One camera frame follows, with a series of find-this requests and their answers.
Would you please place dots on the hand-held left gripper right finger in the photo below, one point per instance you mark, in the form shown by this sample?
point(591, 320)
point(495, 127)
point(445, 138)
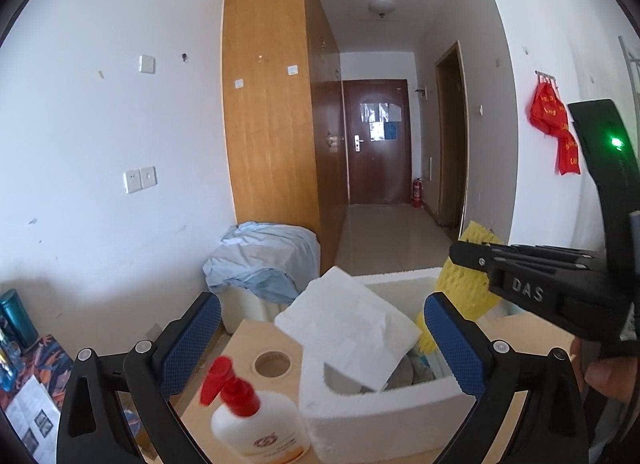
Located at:
point(455, 344)

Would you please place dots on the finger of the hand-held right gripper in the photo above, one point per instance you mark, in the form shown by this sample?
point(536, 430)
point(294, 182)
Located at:
point(520, 279)

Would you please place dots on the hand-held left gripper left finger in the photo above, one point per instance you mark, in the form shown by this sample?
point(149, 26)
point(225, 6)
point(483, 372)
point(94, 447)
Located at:
point(192, 339)

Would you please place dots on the yellow foam net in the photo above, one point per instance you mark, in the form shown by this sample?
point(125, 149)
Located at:
point(467, 294)

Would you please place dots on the white foam box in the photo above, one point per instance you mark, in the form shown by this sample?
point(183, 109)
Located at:
point(380, 419)

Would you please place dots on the white paper tissue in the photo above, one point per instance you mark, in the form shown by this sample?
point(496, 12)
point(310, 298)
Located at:
point(345, 314)

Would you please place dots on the person's right hand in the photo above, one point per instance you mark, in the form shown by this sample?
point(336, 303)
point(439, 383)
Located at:
point(610, 376)

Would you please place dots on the red printed bag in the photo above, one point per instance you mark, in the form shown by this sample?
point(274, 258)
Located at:
point(569, 159)

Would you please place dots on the light blue bed sheet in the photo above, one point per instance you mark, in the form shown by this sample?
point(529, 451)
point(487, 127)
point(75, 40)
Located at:
point(260, 254)

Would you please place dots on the white lotion pump bottle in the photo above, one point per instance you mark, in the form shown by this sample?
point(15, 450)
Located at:
point(270, 429)

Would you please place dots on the red fire extinguisher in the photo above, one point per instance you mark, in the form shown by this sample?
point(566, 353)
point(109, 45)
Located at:
point(417, 192)

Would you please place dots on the red hanging bags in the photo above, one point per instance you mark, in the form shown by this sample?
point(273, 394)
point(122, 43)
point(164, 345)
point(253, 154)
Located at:
point(545, 109)

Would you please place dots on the printed paper booklet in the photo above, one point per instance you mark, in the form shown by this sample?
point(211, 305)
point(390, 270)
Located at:
point(32, 409)

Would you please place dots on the dark brown door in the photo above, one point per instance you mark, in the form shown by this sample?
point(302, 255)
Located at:
point(380, 174)

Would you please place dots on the teal bottle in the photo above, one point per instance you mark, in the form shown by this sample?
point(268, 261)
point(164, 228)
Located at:
point(17, 316)

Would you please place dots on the blue door notice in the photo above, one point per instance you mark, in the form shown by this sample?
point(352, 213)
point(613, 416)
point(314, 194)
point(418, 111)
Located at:
point(390, 131)

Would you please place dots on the wooden wardrobe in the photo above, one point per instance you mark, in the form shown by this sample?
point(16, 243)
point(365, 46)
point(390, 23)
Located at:
point(270, 144)

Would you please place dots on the grey door notice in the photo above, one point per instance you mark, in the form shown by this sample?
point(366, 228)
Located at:
point(380, 112)

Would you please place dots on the round ceiling lamp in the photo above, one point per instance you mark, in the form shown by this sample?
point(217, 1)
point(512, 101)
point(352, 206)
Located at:
point(382, 7)

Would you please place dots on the wooden side door frame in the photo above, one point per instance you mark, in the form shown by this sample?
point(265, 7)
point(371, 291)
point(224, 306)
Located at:
point(450, 144)

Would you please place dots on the metal wall hook rack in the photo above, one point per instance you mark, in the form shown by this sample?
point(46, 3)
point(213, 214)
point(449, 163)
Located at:
point(546, 76)

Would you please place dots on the white metal bed frame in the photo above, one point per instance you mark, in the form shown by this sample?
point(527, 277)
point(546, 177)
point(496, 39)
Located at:
point(631, 59)

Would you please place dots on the double white wall socket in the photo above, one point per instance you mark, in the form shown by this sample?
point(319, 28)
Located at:
point(140, 180)

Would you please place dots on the white wall switch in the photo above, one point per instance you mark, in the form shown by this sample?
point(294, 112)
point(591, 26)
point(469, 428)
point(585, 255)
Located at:
point(147, 64)

